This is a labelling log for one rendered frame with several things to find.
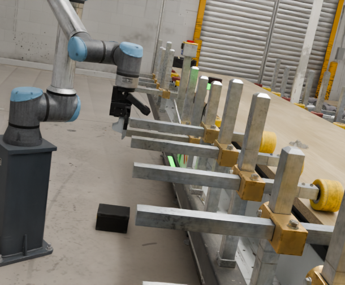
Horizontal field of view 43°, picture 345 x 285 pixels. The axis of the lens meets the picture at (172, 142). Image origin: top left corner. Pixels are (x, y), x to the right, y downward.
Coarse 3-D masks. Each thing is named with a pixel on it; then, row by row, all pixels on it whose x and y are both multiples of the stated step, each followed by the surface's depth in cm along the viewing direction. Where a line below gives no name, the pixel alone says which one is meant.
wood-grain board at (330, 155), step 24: (240, 120) 216; (288, 120) 240; (312, 120) 254; (240, 144) 176; (288, 144) 182; (312, 144) 190; (336, 144) 198; (264, 168) 146; (312, 168) 152; (336, 168) 157; (312, 216) 110; (336, 216) 110
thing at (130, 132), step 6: (126, 132) 178; (132, 132) 178; (138, 132) 178; (144, 132) 178; (150, 132) 179; (156, 132) 180; (162, 132) 182; (156, 138) 180; (162, 138) 180; (168, 138) 180; (174, 138) 180; (180, 138) 181; (186, 138) 181
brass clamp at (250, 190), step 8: (232, 168) 116; (240, 176) 107; (248, 176) 106; (240, 184) 107; (248, 184) 104; (256, 184) 104; (264, 184) 104; (240, 192) 106; (248, 192) 104; (256, 192) 104; (248, 200) 105; (256, 200) 105
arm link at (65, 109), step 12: (72, 0) 210; (84, 0) 216; (60, 36) 216; (60, 48) 217; (60, 60) 219; (72, 60) 221; (60, 72) 220; (72, 72) 223; (60, 84) 222; (72, 84) 227; (48, 96) 222; (60, 96) 222; (72, 96) 226; (60, 108) 223; (72, 108) 227; (48, 120) 225; (60, 120) 228; (72, 120) 233
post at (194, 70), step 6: (192, 66) 204; (192, 72) 203; (198, 72) 203; (192, 78) 204; (192, 84) 204; (192, 90) 205; (186, 96) 206; (192, 96) 206; (186, 102) 206; (192, 102) 207; (186, 108) 207; (186, 114) 208; (186, 120) 209
